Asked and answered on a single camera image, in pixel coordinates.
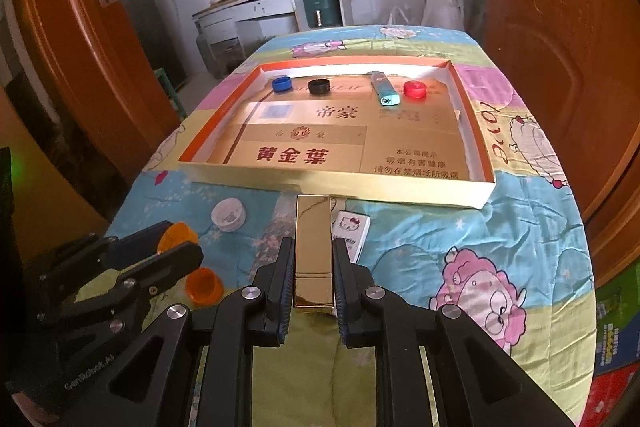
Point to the orange bottle cap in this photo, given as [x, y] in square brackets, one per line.
[203, 287]
[174, 236]

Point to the red cardboard carton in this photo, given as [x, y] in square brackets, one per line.
[605, 391]

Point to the black bottle cap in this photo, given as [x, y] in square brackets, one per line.
[319, 87]

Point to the white bottle cap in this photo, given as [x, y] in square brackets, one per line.
[228, 215]

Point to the gold rectangular box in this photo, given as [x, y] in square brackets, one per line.
[313, 285]

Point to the red bottle cap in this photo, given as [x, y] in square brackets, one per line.
[414, 89]

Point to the green air fryer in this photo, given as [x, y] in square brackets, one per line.
[322, 13]

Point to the colourful cartoon quilt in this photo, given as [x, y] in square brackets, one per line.
[526, 247]

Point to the green cardboard carton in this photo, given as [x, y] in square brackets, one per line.
[617, 306]

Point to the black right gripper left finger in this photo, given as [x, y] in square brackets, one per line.
[194, 363]

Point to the white kitchen counter cabinet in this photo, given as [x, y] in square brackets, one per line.
[230, 30]

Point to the brown wooden door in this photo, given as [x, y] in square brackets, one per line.
[575, 64]

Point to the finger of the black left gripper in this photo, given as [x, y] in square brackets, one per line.
[79, 261]
[119, 311]

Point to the shallow cardboard tray box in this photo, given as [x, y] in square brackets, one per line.
[345, 143]

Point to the blue bottle cap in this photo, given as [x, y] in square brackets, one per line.
[281, 84]

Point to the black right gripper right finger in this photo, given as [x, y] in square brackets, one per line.
[433, 367]

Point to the teal lighter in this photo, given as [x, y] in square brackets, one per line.
[384, 90]

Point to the white hello kitty box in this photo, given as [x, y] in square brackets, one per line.
[353, 228]

